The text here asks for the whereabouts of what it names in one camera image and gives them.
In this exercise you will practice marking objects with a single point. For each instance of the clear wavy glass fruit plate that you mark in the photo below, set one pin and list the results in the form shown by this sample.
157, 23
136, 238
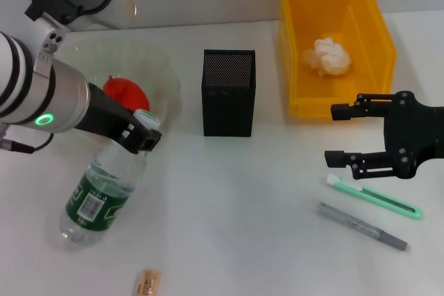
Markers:
156, 67

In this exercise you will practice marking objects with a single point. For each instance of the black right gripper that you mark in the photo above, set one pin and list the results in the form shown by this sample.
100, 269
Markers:
416, 133

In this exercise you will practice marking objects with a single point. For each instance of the small tan wrapped candy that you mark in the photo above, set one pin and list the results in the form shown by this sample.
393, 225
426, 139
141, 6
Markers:
150, 282

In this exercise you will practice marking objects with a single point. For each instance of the yellow plastic bin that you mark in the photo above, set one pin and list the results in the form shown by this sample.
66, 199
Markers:
312, 5

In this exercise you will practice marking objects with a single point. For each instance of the grey marker pen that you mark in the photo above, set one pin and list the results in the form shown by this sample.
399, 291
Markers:
364, 226

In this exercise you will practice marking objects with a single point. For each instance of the mint green utility knife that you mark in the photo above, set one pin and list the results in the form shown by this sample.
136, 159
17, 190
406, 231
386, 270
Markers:
381, 197

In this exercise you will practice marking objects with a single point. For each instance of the black mesh pen holder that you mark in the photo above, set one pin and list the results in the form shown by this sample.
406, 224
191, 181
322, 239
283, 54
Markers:
227, 115

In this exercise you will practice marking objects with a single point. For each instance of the white paper ball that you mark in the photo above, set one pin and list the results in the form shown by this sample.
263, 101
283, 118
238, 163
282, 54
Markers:
329, 57

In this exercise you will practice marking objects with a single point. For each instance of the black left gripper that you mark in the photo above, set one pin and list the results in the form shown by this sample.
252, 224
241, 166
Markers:
104, 112

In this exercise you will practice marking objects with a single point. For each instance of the clear green-label water bottle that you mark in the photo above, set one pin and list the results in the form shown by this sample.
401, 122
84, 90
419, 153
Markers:
100, 199

